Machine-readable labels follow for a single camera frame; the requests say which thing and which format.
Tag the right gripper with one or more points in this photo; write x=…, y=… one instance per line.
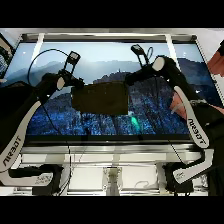
x=134, y=78

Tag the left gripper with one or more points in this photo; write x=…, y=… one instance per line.
x=74, y=81

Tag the dark brown garment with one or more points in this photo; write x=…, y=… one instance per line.
x=100, y=98

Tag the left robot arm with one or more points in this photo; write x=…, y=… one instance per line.
x=13, y=150

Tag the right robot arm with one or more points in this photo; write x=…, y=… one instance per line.
x=196, y=130

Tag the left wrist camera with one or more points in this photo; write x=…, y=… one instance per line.
x=72, y=59

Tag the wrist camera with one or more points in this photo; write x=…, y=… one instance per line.
x=138, y=52
x=72, y=59

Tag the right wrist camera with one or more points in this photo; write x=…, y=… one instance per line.
x=138, y=52

